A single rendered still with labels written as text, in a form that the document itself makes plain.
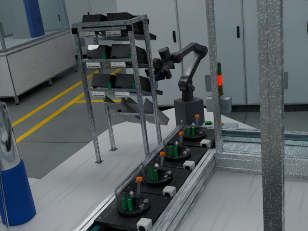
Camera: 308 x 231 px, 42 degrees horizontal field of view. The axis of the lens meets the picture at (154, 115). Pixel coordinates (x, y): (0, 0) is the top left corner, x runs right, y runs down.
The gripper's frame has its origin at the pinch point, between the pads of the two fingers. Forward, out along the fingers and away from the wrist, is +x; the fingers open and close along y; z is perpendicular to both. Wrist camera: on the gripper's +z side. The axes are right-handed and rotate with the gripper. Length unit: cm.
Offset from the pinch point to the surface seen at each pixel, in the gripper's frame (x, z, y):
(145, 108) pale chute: 18.5, -7.9, 6.3
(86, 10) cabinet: -419, -101, -650
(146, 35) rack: 1.7, 28.4, 12.3
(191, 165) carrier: 40, -22, 49
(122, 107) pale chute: 23.2, -4.7, -7.2
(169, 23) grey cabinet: -213, -62, -190
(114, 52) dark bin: 17.7, 27.7, 2.0
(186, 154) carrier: 33, -23, 40
